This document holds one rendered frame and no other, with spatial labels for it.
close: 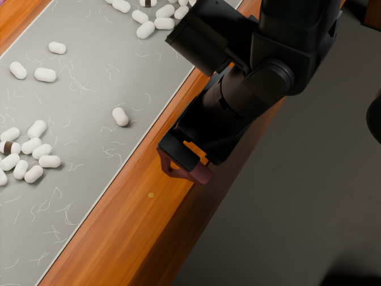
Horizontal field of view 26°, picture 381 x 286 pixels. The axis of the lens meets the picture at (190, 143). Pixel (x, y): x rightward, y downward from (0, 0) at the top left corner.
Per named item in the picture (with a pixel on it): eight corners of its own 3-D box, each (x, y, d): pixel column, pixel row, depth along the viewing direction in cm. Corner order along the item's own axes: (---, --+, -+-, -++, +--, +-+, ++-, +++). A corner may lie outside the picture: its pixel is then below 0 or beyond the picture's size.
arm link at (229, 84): (282, 106, 79) (308, 67, 81) (227, 59, 78) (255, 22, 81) (249, 131, 84) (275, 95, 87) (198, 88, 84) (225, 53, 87)
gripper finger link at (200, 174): (133, 167, 94) (163, 139, 86) (165, 125, 98) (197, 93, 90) (179, 205, 95) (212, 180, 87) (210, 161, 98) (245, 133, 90)
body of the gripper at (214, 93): (169, 131, 88) (197, 104, 82) (216, 69, 93) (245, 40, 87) (216, 169, 89) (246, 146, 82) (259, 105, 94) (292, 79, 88)
